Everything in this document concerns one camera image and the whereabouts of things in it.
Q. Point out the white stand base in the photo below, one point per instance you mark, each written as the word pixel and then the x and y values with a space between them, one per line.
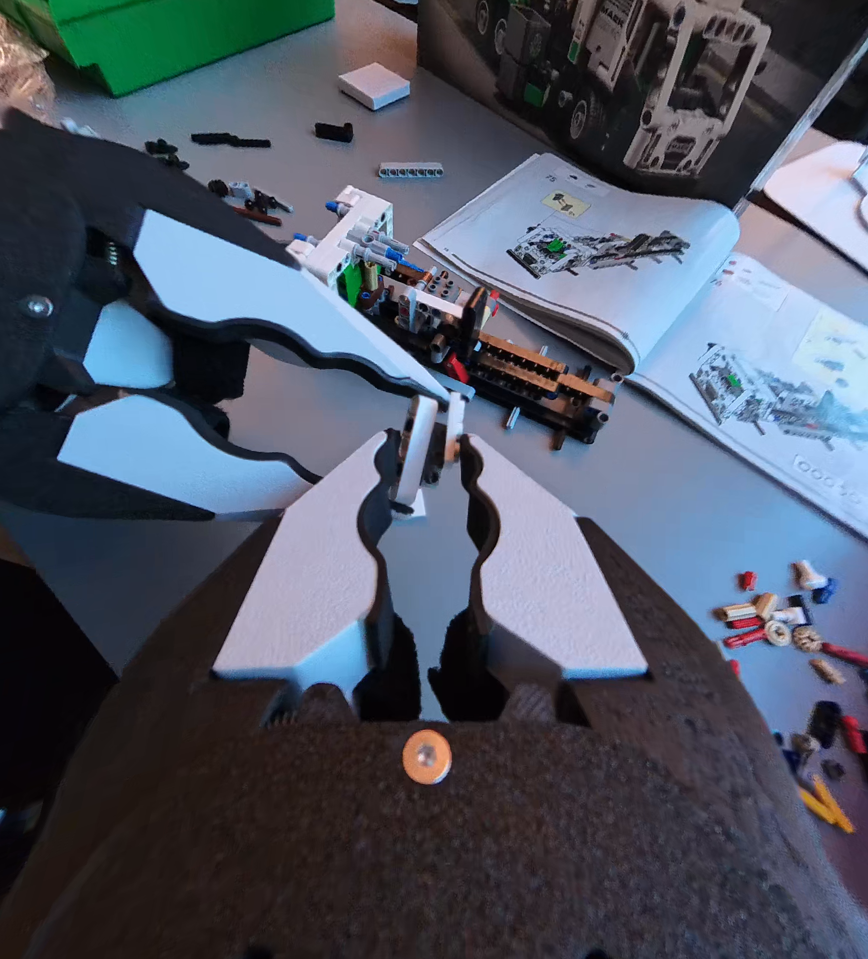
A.
pixel 816 195

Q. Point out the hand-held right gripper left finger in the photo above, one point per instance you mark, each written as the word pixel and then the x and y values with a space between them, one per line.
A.
pixel 306 592

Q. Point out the white rectangular block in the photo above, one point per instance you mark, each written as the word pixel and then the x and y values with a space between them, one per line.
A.
pixel 374 82

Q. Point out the green plastic bin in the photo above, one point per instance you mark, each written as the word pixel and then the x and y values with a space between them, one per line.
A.
pixel 179 37

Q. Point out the long black lego axle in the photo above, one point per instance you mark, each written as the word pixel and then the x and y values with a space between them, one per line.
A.
pixel 224 139

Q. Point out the clear acrylic sign holder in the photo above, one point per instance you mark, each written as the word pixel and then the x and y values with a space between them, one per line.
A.
pixel 805 124

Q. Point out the lego truck chassis model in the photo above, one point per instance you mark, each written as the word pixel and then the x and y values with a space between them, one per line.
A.
pixel 524 367

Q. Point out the lego instruction booklet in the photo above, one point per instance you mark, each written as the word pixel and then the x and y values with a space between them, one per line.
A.
pixel 629 247

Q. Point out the small black lego piece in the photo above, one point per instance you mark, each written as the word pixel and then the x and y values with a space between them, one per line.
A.
pixel 164 150

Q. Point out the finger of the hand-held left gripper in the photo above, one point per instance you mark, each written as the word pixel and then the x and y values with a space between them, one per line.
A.
pixel 254 285
pixel 149 457

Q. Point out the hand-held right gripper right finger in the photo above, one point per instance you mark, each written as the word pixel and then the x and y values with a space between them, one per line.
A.
pixel 554 592

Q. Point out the grey lego beam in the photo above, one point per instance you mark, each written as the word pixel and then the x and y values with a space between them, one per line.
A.
pixel 411 171

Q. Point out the pile of small lego pieces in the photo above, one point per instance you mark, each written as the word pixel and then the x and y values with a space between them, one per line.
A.
pixel 771 622

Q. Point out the black lego connector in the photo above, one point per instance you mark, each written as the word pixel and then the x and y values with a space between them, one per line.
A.
pixel 333 132

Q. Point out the black lego set box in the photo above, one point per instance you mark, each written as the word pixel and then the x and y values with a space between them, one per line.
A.
pixel 778 112

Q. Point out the dark red lego axle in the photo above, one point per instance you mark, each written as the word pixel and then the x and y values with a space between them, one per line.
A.
pixel 258 216

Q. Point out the small grey lego connector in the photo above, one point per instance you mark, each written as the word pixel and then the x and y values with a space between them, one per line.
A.
pixel 239 189

